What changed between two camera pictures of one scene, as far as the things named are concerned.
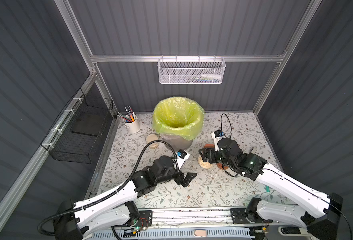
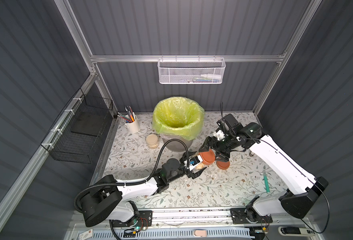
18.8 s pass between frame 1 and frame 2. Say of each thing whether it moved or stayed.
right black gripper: moved
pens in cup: stayed
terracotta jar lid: stayed
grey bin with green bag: stayed
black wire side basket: stayed
